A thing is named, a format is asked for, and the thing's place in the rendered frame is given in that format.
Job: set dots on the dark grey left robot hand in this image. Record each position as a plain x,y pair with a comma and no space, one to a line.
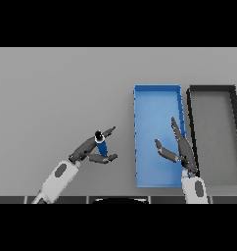
84,148

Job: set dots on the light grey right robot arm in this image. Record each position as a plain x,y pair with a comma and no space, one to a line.
195,189

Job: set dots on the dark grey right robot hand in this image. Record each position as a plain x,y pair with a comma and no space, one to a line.
186,153

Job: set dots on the dark grey bin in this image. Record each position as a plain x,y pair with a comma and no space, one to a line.
216,134

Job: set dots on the blue bin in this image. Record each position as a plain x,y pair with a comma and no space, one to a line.
156,137

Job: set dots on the blue pipe with dark end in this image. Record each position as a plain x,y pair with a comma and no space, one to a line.
102,145

